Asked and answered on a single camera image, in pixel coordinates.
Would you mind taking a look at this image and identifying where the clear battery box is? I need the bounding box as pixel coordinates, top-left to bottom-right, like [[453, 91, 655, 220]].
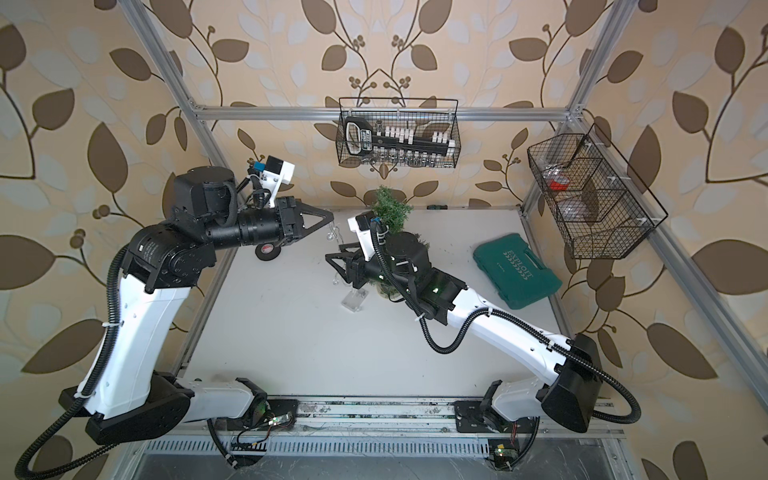
[[341, 288, 369, 312]]

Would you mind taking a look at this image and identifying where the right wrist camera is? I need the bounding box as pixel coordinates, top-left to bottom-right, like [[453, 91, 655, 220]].
[[348, 210, 387, 261]]

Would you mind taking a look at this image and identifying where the small green christmas tree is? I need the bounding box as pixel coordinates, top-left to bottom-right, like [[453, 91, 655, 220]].
[[360, 186, 413, 303]]

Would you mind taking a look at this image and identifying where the back black wire basket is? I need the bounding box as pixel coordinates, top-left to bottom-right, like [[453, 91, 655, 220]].
[[335, 95, 461, 169]]

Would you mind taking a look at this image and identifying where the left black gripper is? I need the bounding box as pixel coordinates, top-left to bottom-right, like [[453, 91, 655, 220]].
[[195, 196, 330, 254]]

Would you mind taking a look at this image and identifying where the red item in basket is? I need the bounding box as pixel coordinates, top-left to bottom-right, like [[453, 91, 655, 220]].
[[542, 165, 571, 192]]

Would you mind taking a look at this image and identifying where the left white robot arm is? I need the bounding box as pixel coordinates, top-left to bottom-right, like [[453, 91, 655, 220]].
[[14, 157, 334, 479]]

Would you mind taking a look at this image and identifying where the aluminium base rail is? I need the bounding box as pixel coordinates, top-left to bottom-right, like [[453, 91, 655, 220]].
[[160, 396, 626, 440]]

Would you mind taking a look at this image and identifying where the black tape roll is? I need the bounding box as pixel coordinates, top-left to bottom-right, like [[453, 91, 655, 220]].
[[255, 242, 282, 262]]

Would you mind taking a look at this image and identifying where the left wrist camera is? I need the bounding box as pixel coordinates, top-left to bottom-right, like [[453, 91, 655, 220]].
[[248, 156, 295, 208]]

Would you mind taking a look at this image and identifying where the black tool in basket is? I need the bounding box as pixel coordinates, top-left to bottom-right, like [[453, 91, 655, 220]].
[[340, 117, 460, 157]]

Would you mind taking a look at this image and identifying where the black wire basket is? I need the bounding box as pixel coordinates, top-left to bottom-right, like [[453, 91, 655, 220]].
[[335, 95, 461, 169], [527, 124, 668, 260]]

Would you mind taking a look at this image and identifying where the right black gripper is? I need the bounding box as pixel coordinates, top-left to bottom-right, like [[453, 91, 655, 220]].
[[329, 240, 418, 297]]

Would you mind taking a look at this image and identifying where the right black wire basket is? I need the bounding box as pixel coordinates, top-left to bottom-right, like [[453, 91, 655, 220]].
[[527, 124, 668, 260]]

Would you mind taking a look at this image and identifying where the green plastic tool case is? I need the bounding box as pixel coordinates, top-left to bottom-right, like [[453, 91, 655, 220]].
[[473, 233, 562, 310]]

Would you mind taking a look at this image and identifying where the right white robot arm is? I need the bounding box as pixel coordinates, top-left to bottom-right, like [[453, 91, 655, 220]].
[[325, 232, 642, 433]]

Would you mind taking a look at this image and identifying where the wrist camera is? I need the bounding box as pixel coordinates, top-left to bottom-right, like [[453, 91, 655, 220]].
[[248, 156, 295, 208], [348, 210, 387, 261]]

